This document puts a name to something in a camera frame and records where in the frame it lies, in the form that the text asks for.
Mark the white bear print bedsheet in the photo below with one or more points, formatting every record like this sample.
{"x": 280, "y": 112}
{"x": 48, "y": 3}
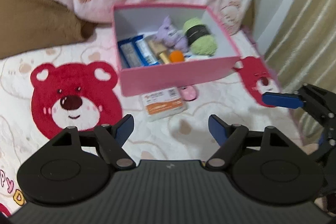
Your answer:
{"x": 44, "y": 91}

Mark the blue snack packet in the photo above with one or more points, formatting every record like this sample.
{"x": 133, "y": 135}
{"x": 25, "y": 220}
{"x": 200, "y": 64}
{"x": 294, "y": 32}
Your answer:
{"x": 146, "y": 54}
{"x": 129, "y": 53}

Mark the orange ball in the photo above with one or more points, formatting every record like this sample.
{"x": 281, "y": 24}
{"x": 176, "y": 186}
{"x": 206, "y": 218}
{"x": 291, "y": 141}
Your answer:
{"x": 176, "y": 56}

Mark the purple plush toy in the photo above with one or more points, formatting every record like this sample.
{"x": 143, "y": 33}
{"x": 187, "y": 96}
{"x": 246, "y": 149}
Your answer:
{"x": 171, "y": 37}

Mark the gold cosmetic bottle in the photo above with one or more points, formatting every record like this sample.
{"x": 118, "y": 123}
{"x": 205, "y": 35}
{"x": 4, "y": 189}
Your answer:
{"x": 160, "y": 51}

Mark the pink storage box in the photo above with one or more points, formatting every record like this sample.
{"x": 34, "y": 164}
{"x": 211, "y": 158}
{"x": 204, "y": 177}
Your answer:
{"x": 145, "y": 19}

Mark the brown pillow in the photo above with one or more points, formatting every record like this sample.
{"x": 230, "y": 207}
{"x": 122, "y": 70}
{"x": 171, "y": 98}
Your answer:
{"x": 28, "y": 25}

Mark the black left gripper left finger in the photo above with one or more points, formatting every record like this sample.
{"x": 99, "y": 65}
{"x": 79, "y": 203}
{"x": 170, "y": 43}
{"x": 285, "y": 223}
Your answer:
{"x": 111, "y": 138}

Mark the clear dental floss box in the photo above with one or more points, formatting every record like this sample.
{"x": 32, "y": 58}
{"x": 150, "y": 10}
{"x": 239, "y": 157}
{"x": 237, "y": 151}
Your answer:
{"x": 162, "y": 103}

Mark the beige striped curtain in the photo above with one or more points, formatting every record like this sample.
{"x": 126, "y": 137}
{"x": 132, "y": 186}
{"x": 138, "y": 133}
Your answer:
{"x": 304, "y": 48}

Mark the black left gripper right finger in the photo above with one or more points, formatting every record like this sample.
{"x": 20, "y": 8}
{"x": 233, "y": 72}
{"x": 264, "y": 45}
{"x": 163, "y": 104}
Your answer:
{"x": 230, "y": 138}

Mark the green yarn ball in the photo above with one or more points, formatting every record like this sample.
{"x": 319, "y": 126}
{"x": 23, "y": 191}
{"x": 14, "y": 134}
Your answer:
{"x": 200, "y": 40}

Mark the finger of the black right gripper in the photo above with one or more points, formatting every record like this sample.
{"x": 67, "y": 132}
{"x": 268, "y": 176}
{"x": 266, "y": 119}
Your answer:
{"x": 286, "y": 100}

